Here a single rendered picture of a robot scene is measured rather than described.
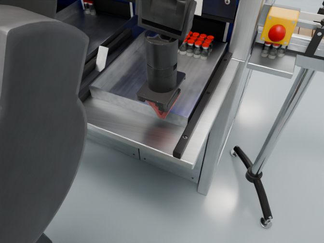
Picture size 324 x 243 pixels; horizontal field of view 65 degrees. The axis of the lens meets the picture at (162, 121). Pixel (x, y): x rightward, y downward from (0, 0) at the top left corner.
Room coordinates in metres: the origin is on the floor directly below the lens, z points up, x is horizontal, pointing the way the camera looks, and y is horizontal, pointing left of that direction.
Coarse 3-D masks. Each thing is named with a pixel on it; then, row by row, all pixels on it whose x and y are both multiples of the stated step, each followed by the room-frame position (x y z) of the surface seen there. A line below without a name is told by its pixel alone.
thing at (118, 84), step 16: (144, 32) 0.74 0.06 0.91; (128, 48) 0.65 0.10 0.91; (144, 48) 0.70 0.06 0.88; (224, 48) 0.65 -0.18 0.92; (112, 64) 0.57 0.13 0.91; (128, 64) 0.62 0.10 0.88; (144, 64) 0.62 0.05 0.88; (192, 64) 0.62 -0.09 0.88; (208, 64) 0.62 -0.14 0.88; (96, 80) 0.50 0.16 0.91; (112, 80) 0.54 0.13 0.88; (128, 80) 0.54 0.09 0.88; (144, 80) 0.54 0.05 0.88; (192, 80) 0.54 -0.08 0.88; (208, 80) 0.51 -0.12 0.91; (96, 96) 0.47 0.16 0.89; (112, 96) 0.45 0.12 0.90; (128, 96) 0.48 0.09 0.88; (192, 96) 0.48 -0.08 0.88; (144, 112) 0.42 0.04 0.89; (176, 112) 0.42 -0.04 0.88; (192, 112) 0.40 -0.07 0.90
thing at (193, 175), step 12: (240, 84) 0.69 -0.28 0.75; (240, 96) 1.01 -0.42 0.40; (96, 132) 0.93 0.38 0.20; (228, 132) 0.91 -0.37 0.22; (108, 144) 0.90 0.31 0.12; (120, 144) 0.86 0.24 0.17; (204, 144) 0.66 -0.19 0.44; (132, 156) 0.83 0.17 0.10; (144, 156) 0.79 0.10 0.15; (156, 156) 0.76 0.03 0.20; (168, 168) 0.73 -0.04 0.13; (180, 168) 0.70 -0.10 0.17; (192, 180) 0.67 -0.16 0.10
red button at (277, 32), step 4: (272, 28) 0.59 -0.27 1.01; (276, 28) 0.58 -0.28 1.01; (280, 28) 0.58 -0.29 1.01; (284, 28) 0.58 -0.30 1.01; (272, 32) 0.58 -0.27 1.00; (276, 32) 0.58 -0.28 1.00; (280, 32) 0.57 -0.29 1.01; (284, 32) 0.57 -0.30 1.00; (268, 36) 0.59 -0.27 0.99; (272, 36) 0.58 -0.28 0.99; (276, 36) 0.57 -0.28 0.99; (280, 36) 0.57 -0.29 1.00; (284, 36) 0.57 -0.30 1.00; (272, 40) 0.58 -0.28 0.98; (276, 40) 0.57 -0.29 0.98; (280, 40) 0.57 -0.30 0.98
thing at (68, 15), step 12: (60, 12) 0.89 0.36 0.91; (72, 12) 0.94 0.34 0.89; (84, 12) 0.96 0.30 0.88; (72, 24) 0.86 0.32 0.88; (84, 24) 0.86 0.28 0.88; (96, 24) 0.86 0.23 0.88; (108, 24) 0.86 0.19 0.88; (120, 24) 0.86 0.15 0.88; (132, 24) 0.84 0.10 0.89; (96, 36) 0.78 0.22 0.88; (108, 36) 0.78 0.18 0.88; (96, 48) 0.65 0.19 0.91
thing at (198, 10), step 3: (195, 0) 0.70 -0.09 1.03; (198, 0) 0.70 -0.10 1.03; (201, 0) 0.70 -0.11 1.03; (198, 3) 0.70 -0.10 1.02; (201, 3) 0.70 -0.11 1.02; (198, 6) 0.70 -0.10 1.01; (201, 6) 0.70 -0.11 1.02; (195, 9) 0.70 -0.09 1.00; (198, 9) 0.70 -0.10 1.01; (201, 9) 0.70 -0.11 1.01; (195, 12) 0.70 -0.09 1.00; (198, 12) 0.70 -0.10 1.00; (201, 12) 0.70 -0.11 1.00
